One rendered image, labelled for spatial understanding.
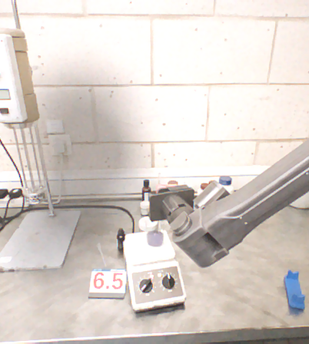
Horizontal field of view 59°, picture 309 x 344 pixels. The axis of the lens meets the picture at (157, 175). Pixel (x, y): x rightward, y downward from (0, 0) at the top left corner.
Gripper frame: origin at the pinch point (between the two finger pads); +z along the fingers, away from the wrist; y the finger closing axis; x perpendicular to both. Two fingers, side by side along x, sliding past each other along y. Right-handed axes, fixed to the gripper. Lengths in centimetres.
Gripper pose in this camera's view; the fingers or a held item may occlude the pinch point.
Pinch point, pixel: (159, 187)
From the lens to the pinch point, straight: 67.7
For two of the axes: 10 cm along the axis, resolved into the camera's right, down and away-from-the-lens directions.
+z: -3.1, -3.8, 8.7
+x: 0.0, 9.2, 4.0
